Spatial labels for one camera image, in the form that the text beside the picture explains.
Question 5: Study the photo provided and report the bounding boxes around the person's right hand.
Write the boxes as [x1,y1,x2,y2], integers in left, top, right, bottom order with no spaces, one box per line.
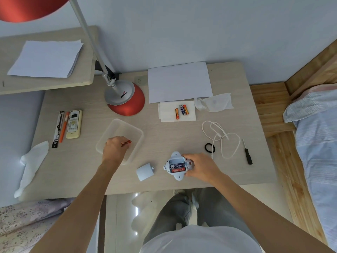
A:
[181,153,224,186]

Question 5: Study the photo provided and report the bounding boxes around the person's left hand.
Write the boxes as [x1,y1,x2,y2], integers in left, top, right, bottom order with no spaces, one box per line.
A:
[101,136,132,166]

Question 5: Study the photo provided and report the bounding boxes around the light blue toy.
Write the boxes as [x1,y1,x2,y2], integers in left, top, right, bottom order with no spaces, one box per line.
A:
[163,151,195,181]

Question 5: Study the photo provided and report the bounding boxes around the blue battery cover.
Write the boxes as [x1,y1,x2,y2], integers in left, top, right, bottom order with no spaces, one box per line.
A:
[136,162,155,182]

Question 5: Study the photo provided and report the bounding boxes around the black handle screwdriver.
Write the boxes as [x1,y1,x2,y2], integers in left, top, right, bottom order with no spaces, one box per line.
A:
[242,138,253,165]

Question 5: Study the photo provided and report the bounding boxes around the person's right forearm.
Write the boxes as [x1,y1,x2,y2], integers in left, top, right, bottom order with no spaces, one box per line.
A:
[210,175,335,253]

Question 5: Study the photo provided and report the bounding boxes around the person's left forearm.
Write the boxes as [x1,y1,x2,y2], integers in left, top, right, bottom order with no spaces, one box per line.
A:
[29,158,118,253]

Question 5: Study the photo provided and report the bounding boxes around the person's grey trousers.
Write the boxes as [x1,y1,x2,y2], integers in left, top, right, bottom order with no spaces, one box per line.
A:
[142,187,260,247]

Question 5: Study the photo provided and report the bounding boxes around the person's white shirt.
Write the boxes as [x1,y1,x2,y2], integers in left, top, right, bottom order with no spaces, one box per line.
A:
[139,225,263,253]

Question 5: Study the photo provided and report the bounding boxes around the clear plastic container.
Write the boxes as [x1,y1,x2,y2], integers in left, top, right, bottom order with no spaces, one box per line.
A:
[95,118,145,166]

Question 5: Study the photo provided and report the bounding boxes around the cream remote control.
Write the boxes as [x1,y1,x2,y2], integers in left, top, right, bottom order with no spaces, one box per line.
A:
[66,110,83,140]

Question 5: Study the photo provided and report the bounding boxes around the red desk lamp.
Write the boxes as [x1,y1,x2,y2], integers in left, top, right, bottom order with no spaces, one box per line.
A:
[0,0,146,117]

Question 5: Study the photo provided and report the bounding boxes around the orange pen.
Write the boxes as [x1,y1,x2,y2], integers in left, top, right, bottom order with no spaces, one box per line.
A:
[59,111,70,143]

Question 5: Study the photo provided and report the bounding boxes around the black pen package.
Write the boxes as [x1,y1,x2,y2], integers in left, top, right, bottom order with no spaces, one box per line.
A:
[51,111,65,149]

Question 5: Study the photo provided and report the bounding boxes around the flat white napkin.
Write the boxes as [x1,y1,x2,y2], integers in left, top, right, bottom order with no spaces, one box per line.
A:
[158,100,197,123]

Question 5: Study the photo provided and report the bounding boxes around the crumpled white tissue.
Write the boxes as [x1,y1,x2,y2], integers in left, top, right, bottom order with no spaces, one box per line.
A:
[194,92,234,113]

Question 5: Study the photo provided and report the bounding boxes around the beige desk shelf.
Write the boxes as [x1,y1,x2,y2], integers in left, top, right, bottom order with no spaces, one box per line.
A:
[0,25,98,96]

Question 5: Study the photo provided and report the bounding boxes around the long white tissue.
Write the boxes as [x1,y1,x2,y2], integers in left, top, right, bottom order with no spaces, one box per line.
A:
[13,140,50,199]

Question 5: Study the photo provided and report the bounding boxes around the white paper sheet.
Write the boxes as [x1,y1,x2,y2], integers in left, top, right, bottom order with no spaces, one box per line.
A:
[147,61,214,104]

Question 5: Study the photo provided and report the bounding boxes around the light blue striped bedsheet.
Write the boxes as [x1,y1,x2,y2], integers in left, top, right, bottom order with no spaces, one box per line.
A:
[292,113,337,252]

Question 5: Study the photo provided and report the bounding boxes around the white paper stack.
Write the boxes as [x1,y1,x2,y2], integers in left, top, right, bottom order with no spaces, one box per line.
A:
[7,39,84,78]

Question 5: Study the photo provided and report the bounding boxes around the purple floral quilt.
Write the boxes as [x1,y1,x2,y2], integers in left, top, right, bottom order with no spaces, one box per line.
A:
[0,198,75,253]

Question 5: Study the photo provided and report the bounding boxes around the blue striped pillow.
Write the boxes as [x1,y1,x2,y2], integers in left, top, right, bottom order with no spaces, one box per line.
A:
[283,89,337,124]

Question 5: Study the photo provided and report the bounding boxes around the pink pillow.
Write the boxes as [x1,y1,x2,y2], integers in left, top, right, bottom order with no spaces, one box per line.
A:
[303,83,337,96]

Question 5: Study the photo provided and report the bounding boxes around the white cable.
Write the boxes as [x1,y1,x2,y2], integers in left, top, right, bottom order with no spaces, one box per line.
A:
[201,120,242,159]

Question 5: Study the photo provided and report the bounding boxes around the wooden bed frame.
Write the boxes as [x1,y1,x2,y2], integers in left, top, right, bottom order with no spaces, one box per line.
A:
[249,39,337,245]

